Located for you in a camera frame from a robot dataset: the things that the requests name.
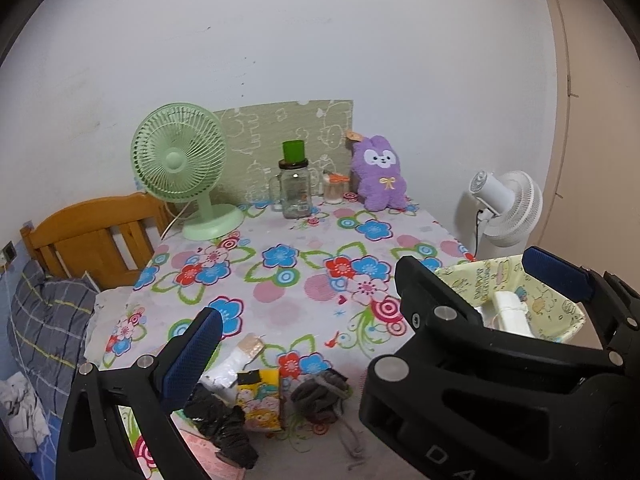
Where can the white bedding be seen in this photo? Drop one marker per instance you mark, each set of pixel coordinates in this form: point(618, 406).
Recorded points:
point(110, 302)

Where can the blue bed sheet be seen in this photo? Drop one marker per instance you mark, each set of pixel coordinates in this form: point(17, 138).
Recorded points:
point(50, 442)

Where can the glass jar mug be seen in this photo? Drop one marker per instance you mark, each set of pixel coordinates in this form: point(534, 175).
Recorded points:
point(295, 190)

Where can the black cloth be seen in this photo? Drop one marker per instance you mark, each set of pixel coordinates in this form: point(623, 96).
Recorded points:
point(225, 425)

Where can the yellow printed fabric basket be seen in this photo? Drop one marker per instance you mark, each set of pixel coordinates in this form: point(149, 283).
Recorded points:
point(550, 315)

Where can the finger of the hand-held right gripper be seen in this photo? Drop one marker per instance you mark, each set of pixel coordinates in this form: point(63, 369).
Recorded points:
point(417, 290)
point(555, 271)

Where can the wooden bed headboard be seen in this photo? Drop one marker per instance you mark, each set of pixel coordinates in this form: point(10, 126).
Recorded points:
point(95, 230)

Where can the green printed wall sheet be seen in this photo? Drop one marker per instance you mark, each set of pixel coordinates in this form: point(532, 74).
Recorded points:
point(260, 125)

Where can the green desk fan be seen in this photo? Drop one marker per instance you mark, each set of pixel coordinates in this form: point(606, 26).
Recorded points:
point(177, 165)

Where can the white crumpled cloth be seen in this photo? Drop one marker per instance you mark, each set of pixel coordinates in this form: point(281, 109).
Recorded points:
point(22, 410)

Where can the green plastic cup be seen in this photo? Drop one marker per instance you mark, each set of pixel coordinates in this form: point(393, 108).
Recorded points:
point(294, 150)

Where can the white standing fan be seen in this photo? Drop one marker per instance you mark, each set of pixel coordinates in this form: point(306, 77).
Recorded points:
point(517, 210)

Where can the grey plaid pillow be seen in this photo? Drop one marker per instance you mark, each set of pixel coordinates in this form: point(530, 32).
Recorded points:
point(47, 320)

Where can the yellow green tissue packet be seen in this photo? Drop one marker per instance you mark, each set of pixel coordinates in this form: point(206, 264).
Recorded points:
point(257, 402)

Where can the floral tablecloth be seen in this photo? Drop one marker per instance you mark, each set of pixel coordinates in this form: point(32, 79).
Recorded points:
point(280, 310)

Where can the dark grey knitted cloth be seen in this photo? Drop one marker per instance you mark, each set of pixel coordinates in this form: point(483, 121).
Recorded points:
point(320, 395)

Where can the purple plush bunny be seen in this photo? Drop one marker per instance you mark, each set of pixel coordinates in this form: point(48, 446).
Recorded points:
point(380, 175)

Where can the white beige cloth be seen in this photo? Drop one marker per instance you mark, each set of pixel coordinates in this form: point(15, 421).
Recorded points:
point(240, 360)

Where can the wall socket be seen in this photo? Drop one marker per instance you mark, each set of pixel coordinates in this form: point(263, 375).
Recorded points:
point(7, 252)

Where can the white packet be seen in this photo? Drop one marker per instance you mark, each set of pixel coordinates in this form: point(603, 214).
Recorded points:
point(510, 312)

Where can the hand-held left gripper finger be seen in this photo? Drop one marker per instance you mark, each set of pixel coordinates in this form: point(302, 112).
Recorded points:
point(192, 355)

